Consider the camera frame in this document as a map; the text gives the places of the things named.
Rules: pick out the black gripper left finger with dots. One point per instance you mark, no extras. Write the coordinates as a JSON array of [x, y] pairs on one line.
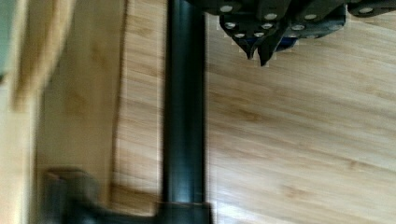
[[254, 25]]

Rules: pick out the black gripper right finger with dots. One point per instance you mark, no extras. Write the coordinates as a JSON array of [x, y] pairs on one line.
[[295, 19]]

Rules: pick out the wooden drawer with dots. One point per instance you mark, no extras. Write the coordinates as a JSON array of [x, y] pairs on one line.
[[308, 138]]

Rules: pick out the black drawer handle bar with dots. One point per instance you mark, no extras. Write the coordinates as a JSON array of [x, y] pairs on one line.
[[71, 194]]

